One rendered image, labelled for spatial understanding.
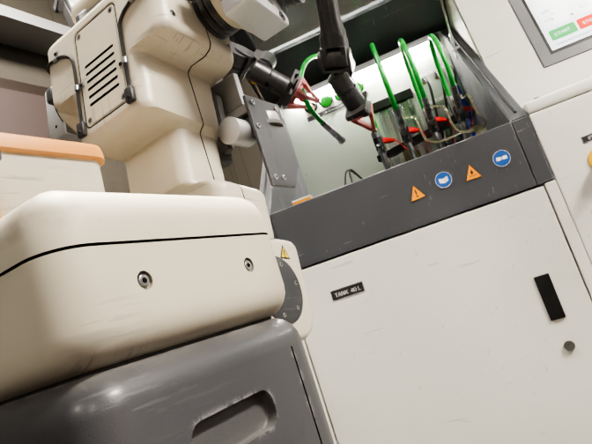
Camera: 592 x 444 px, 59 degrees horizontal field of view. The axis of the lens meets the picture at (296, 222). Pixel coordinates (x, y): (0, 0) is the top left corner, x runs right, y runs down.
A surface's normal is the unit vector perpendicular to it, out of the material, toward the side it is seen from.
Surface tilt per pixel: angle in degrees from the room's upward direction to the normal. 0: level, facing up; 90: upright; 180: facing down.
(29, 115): 90
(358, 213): 90
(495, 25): 76
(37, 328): 90
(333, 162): 90
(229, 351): 63
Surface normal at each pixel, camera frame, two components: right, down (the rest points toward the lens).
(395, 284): -0.29, -0.07
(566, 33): -0.35, -0.29
